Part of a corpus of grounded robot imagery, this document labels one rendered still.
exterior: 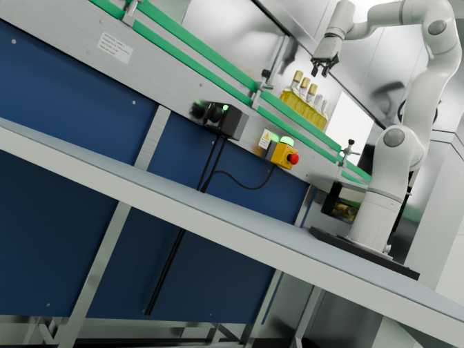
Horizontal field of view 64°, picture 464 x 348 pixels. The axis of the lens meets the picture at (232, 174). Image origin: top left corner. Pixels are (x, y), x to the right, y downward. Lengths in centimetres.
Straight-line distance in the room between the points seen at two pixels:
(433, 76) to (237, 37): 71
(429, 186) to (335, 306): 90
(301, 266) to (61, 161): 38
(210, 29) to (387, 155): 76
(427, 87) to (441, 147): 107
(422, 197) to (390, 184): 108
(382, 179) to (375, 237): 19
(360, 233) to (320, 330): 132
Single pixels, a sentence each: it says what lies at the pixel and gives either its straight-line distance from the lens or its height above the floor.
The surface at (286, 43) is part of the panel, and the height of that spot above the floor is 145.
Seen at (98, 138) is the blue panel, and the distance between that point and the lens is 95.
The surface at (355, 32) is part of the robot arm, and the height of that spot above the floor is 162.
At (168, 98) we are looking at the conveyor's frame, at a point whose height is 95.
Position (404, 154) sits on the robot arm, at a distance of 128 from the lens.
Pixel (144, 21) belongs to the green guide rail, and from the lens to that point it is 99.
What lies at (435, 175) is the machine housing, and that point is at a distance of 240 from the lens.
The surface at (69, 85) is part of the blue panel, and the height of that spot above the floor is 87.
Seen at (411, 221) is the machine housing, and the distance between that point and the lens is 237.
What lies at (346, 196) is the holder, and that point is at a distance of 162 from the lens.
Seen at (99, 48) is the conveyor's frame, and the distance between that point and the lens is 91.
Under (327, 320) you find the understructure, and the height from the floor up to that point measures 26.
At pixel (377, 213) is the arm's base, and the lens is 130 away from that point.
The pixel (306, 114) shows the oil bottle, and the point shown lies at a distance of 158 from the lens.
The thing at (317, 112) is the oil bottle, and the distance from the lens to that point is 164.
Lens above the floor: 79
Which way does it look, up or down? 2 degrees up
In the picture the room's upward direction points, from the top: 22 degrees clockwise
